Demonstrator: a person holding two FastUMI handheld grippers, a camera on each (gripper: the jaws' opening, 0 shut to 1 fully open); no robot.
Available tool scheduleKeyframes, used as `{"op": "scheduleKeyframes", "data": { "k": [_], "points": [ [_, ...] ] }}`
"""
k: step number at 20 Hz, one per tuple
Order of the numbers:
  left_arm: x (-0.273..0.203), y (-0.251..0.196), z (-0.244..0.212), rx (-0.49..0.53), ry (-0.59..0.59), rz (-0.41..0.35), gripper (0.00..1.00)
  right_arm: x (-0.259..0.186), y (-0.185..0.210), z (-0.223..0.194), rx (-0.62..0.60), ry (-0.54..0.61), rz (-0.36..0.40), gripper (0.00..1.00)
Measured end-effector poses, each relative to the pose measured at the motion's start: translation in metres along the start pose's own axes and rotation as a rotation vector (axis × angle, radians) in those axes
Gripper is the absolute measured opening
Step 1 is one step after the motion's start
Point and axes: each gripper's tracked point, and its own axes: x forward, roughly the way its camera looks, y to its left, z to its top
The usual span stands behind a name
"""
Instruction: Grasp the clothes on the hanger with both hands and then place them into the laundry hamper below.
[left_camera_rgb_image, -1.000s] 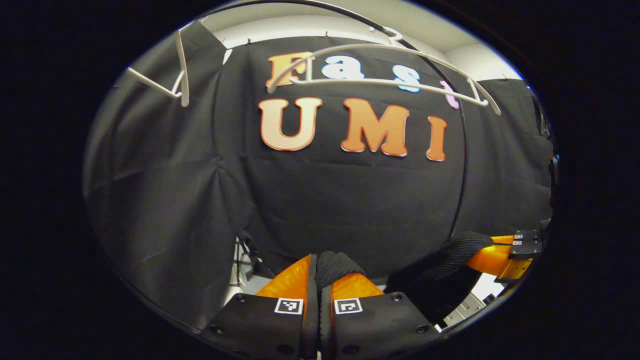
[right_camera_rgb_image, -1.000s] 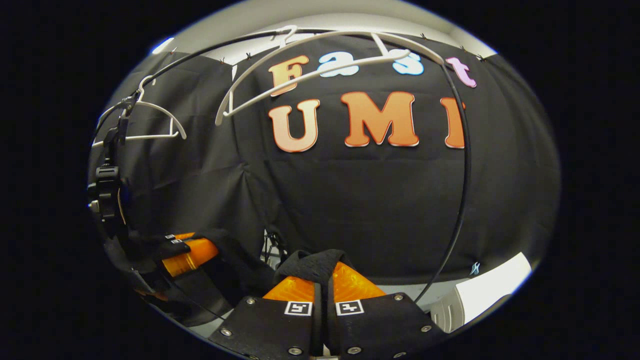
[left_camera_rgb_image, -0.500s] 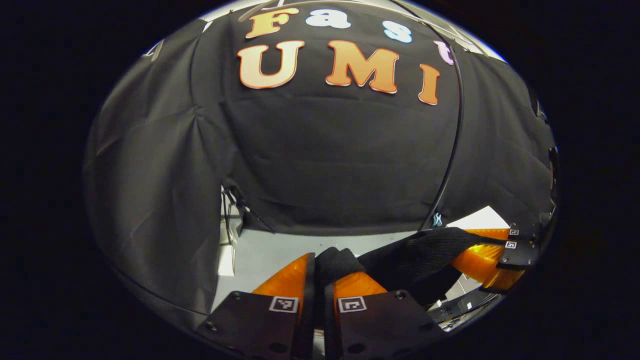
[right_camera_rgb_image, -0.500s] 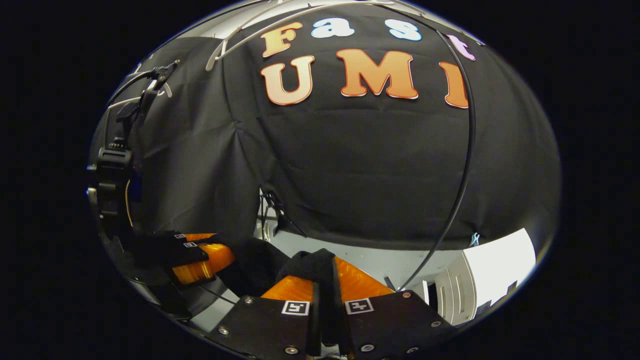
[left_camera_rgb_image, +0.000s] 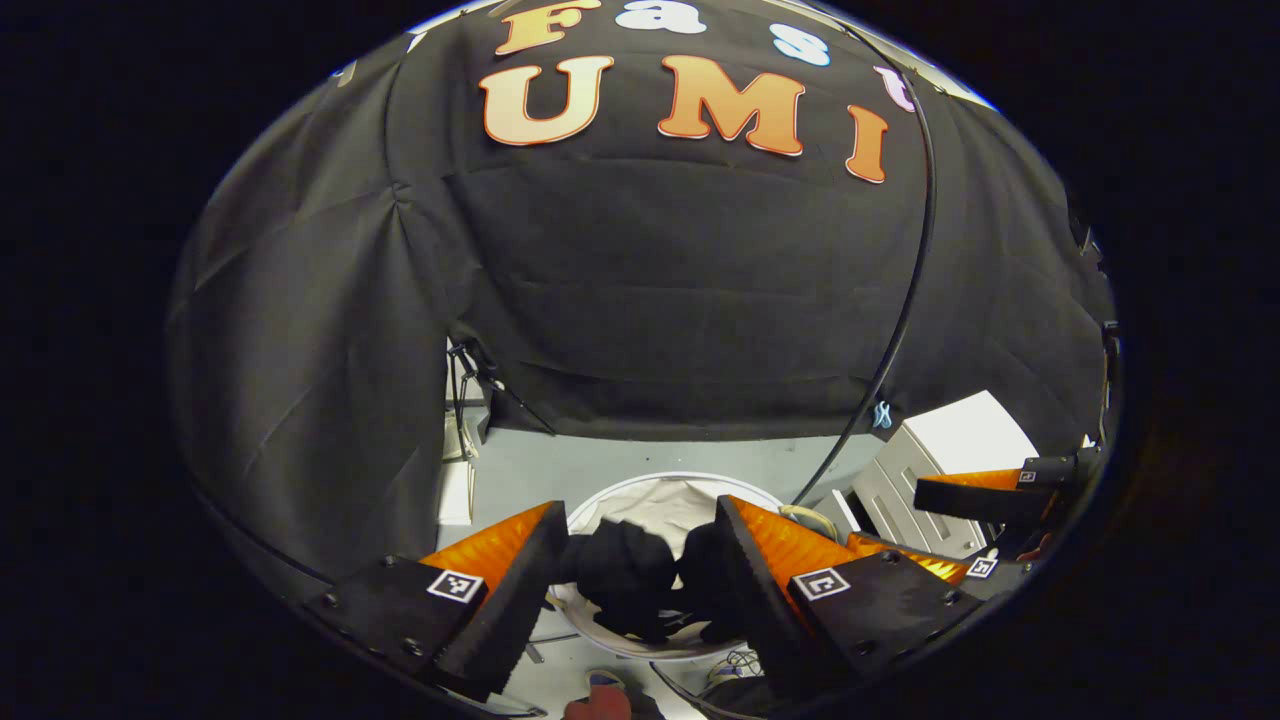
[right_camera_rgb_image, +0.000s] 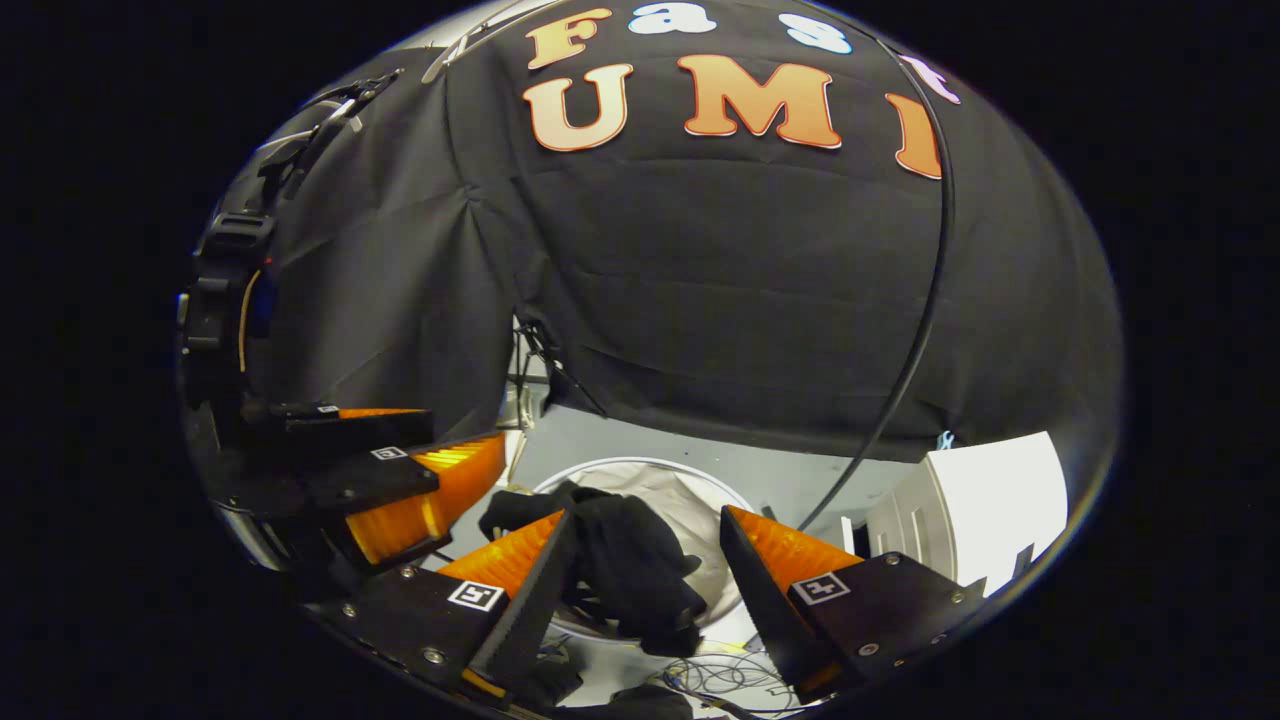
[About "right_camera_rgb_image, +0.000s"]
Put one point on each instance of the white laundry hamper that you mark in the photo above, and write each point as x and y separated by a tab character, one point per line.
700	510

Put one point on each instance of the white box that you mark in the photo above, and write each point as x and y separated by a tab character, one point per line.
990	500

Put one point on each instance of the black metal clothes rack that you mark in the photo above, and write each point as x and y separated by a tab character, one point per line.
935	280

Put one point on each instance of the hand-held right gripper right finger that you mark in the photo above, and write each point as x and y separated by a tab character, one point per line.
765	600

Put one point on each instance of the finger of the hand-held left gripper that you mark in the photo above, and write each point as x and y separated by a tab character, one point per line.
350	428
450	490

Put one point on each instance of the black backdrop cloth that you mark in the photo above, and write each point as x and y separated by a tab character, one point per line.
750	280

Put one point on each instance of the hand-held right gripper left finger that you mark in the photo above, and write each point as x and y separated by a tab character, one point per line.
525	610

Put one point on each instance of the black knit jacket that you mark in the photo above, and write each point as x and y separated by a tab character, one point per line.
620	560

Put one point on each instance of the dark cloth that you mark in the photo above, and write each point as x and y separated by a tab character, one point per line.
640	705

